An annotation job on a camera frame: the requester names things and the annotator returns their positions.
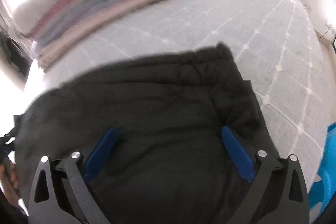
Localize black puffer jacket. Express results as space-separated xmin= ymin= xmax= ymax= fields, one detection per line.
xmin=15 ymin=44 xmax=278 ymax=223

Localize dark clothes hanging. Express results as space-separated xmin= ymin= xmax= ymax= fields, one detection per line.
xmin=1 ymin=31 xmax=32 ymax=78

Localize person's left hand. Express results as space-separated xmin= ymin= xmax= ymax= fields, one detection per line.
xmin=1 ymin=162 xmax=19 ymax=207

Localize blue plastic stool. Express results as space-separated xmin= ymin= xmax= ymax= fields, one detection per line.
xmin=309 ymin=123 xmax=336 ymax=214

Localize beige folded blanket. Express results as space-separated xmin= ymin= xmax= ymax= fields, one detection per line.
xmin=36 ymin=0 xmax=197 ymax=72

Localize grey checked bedspread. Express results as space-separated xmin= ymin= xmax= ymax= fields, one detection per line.
xmin=24 ymin=0 xmax=335 ymax=186

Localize blue-grey folded blanket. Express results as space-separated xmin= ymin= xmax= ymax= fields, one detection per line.
xmin=35 ymin=0 xmax=123 ymax=50

